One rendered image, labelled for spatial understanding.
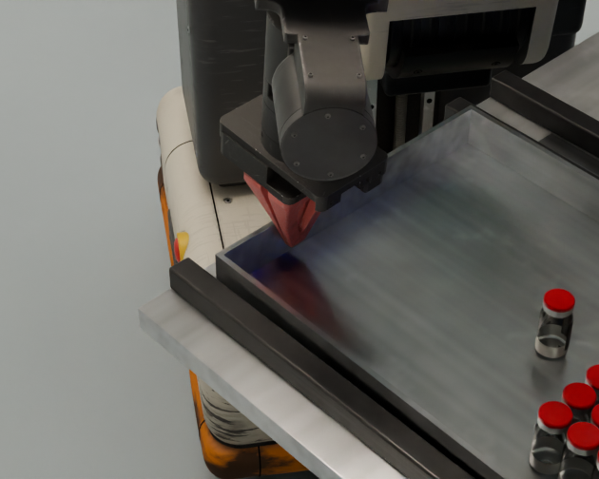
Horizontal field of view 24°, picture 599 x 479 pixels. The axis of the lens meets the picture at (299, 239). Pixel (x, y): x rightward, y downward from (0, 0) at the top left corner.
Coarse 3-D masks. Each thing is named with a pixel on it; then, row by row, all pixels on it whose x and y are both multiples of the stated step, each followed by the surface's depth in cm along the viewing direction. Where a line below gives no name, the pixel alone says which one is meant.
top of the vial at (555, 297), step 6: (546, 294) 90; (552, 294) 90; (558, 294) 90; (564, 294) 90; (570, 294) 90; (546, 300) 90; (552, 300) 90; (558, 300) 90; (564, 300) 90; (570, 300) 90; (546, 306) 90; (552, 306) 90; (558, 306) 90; (564, 306) 90; (570, 306) 90; (558, 312) 90; (564, 312) 90
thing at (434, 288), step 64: (448, 128) 107; (384, 192) 105; (448, 192) 105; (512, 192) 105; (576, 192) 103; (256, 256) 98; (320, 256) 100; (384, 256) 100; (448, 256) 100; (512, 256) 100; (576, 256) 100; (320, 320) 95; (384, 320) 95; (448, 320) 95; (512, 320) 95; (576, 320) 95; (384, 384) 86; (448, 384) 91; (512, 384) 91; (448, 448) 84; (512, 448) 87
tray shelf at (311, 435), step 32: (576, 64) 119; (576, 96) 115; (544, 128) 112; (160, 320) 95; (192, 320) 95; (192, 352) 93; (224, 352) 93; (224, 384) 91; (256, 384) 91; (288, 384) 91; (256, 416) 90; (288, 416) 89; (320, 416) 89; (288, 448) 89; (320, 448) 87; (352, 448) 87
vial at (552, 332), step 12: (540, 312) 91; (552, 312) 90; (540, 324) 91; (552, 324) 90; (564, 324) 90; (540, 336) 92; (552, 336) 91; (564, 336) 91; (540, 348) 92; (552, 348) 92; (564, 348) 92
